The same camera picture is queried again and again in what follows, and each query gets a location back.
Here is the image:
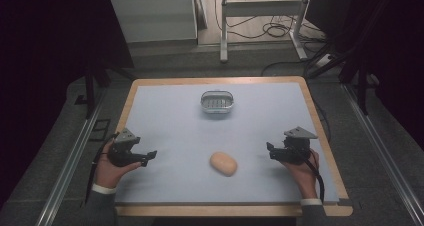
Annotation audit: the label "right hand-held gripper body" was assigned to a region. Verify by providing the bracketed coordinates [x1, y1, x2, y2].
[270, 126, 319, 166]

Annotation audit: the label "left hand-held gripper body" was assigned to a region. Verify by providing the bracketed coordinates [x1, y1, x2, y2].
[107, 128, 146, 168]

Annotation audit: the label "metal soap dish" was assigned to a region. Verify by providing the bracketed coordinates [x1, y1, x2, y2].
[200, 90, 235, 115]

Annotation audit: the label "person's left hand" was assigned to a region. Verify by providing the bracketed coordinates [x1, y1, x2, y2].
[93, 140, 142, 190]

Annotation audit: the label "person's right hand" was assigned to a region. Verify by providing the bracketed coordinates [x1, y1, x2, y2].
[281, 148, 320, 200]

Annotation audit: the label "light blue table mat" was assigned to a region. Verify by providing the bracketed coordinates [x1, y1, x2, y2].
[114, 82, 340, 205]

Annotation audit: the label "black stand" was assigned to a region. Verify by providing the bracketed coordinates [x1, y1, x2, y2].
[308, 0, 401, 117]
[74, 64, 138, 120]

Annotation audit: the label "white power strip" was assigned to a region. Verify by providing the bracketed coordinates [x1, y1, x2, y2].
[315, 53, 336, 69]

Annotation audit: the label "grey cabinet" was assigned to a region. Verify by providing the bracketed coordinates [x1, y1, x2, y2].
[109, 0, 198, 44]

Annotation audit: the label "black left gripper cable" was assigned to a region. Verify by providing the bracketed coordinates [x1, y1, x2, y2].
[84, 131, 120, 204]

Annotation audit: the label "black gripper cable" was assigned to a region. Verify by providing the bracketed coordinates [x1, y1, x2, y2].
[84, 131, 120, 204]
[301, 149, 325, 204]

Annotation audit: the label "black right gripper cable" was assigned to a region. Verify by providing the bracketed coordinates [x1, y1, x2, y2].
[301, 149, 325, 204]

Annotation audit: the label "metal floor rail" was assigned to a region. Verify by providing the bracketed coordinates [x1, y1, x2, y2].
[34, 92, 109, 226]
[341, 84, 424, 226]

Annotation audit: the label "black floor cables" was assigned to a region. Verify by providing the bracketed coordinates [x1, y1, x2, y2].
[214, 0, 329, 54]

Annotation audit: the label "white metal desk frame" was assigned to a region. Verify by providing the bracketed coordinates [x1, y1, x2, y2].
[219, 0, 314, 64]

